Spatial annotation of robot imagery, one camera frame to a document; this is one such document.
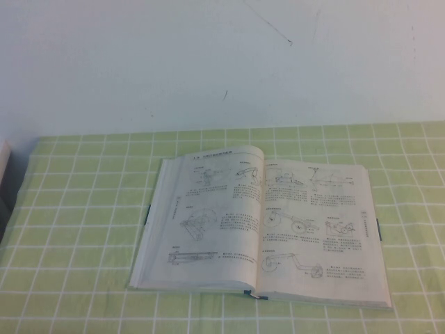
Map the book with diagrams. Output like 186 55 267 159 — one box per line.
128 144 394 312

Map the green white checked tablecloth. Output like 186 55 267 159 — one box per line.
0 120 445 334

